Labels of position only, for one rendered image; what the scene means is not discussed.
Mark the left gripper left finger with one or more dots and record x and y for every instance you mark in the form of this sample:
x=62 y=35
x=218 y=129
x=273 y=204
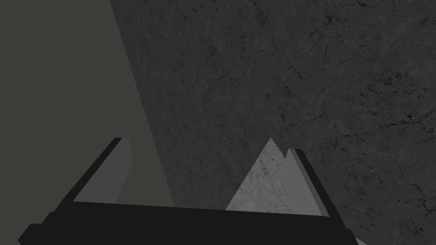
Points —
x=105 y=177

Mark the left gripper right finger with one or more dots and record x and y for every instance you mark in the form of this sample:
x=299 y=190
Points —
x=301 y=187

